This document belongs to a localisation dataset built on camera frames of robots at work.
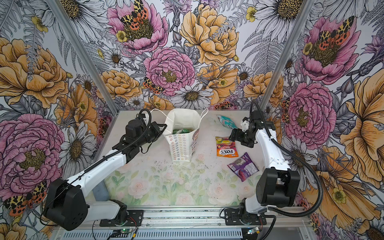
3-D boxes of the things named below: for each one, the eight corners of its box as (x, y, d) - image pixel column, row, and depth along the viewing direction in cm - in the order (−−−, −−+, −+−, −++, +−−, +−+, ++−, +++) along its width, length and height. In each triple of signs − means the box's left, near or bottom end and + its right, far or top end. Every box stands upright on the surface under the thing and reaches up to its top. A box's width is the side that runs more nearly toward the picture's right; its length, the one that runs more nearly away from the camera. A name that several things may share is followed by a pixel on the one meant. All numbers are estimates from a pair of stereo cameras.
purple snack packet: (241, 183, 87) (242, 181, 84) (227, 166, 94) (228, 163, 91) (259, 170, 92) (260, 168, 89) (244, 155, 99) (246, 152, 96)
